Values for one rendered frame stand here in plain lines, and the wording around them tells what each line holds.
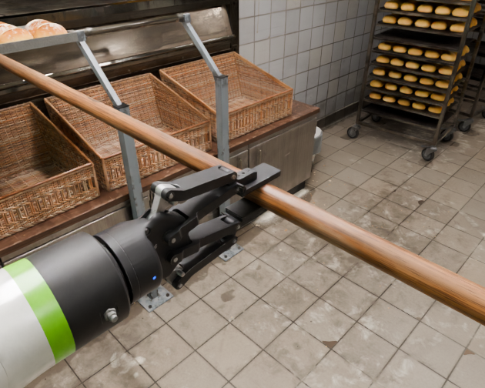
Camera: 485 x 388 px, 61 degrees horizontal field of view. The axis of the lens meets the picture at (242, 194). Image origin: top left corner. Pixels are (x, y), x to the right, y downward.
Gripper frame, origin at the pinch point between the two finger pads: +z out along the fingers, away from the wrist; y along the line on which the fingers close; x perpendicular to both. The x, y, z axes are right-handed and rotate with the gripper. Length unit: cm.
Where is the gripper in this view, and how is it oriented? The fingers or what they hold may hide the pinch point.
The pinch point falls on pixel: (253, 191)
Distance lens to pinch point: 51.2
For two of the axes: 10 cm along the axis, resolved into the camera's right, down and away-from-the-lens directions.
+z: 7.0, -3.8, 6.0
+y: -0.1, 8.4, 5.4
